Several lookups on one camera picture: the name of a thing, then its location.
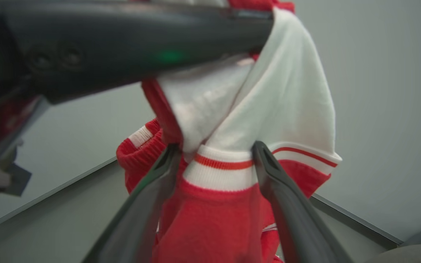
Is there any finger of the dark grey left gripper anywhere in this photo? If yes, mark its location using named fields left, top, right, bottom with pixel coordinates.
left=1, top=0, right=274, bottom=105

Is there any red and white knit garment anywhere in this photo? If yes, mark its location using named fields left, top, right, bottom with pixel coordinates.
left=116, top=0, right=343, bottom=263

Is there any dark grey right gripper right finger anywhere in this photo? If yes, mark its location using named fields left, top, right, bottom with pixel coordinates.
left=251, top=141, right=354, bottom=263

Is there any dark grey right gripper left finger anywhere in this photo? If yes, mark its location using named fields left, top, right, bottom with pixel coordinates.
left=82, top=144, right=182, bottom=263

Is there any dark skirting strip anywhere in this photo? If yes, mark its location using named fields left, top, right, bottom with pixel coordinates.
left=0, top=157, right=118, bottom=235
left=310, top=193, right=403, bottom=250

